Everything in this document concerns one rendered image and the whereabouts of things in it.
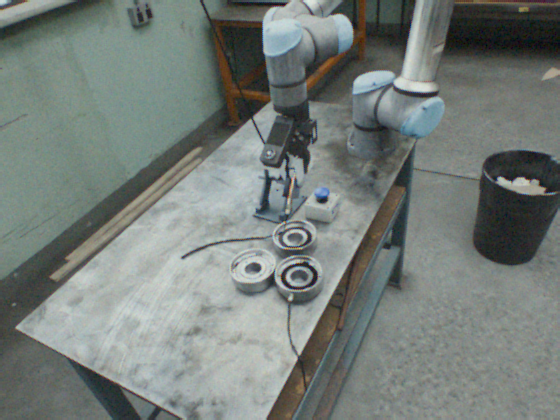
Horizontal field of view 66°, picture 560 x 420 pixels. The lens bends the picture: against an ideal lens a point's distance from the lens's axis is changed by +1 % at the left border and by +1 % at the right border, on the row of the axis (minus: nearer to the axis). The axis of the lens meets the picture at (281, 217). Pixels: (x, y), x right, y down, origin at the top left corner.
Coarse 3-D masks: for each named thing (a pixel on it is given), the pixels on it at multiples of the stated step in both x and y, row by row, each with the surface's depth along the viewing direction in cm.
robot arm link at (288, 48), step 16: (272, 32) 79; (288, 32) 78; (304, 32) 82; (272, 48) 80; (288, 48) 80; (304, 48) 82; (272, 64) 82; (288, 64) 82; (304, 64) 84; (272, 80) 85; (288, 80) 84; (304, 80) 86
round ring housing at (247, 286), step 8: (256, 248) 99; (240, 256) 99; (248, 256) 99; (264, 256) 98; (272, 256) 96; (232, 264) 97; (248, 264) 97; (256, 264) 98; (264, 264) 96; (272, 264) 96; (232, 272) 96; (248, 272) 98; (264, 272) 95; (272, 272) 93; (232, 280) 94; (240, 280) 93; (264, 280) 92; (272, 280) 94; (240, 288) 94; (248, 288) 92; (256, 288) 92; (264, 288) 94
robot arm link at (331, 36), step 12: (312, 24) 84; (324, 24) 84; (336, 24) 85; (348, 24) 86; (312, 36) 83; (324, 36) 84; (336, 36) 85; (348, 36) 87; (324, 48) 84; (336, 48) 86; (348, 48) 89
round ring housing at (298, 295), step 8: (296, 256) 96; (304, 256) 95; (280, 264) 94; (288, 264) 96; (312, 264) 95; (320, 264) 93; (288, 272) 94; (296, 272) 94; (304, 272) 94; (320, 272) 93; (280, 280) 92; (288, 280) 92; (320, 280) 89; (280, 288) 90; (312, 288) 88; (320, 288) 91; (288, 296) 90; (296, 296) 89; (304, 296) 89; (312, 296) 91
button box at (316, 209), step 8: (312, 200) 110; (320, 200) 109; (328, 200) 109; (336, 200) 109; (304, 208) 110; (312, 208) 108; (320, 208) 107; (328, 208) 107; (336, 208) 110; (312, 216) 110; (320, 216) 109; (328, 216) 108
